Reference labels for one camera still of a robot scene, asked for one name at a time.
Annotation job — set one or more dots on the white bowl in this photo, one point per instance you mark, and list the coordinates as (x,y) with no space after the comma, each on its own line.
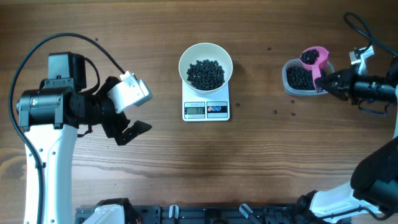
(203,51)

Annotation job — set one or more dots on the clear plastic food container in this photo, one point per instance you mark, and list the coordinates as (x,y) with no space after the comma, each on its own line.
(292,91)

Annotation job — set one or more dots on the pink plastic measuring scoop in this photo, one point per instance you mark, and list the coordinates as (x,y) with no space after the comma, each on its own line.
(315,59)

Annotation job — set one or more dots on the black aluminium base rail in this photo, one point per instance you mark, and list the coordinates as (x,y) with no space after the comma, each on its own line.
(269,214)

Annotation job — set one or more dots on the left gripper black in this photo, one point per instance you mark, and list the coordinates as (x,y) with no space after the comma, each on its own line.
(114,129)

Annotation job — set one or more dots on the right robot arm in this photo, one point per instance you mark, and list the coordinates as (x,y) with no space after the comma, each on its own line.
(334,139)

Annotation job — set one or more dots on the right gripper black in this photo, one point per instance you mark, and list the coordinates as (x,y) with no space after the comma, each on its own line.
(344,88)

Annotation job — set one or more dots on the black beans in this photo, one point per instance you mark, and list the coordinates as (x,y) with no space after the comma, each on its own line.
(209,75)

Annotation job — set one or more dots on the white digital kitchen scale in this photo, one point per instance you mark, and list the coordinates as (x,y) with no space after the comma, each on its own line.
(201,108)

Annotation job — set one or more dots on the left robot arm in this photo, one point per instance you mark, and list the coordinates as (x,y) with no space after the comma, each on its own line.
(50,117)

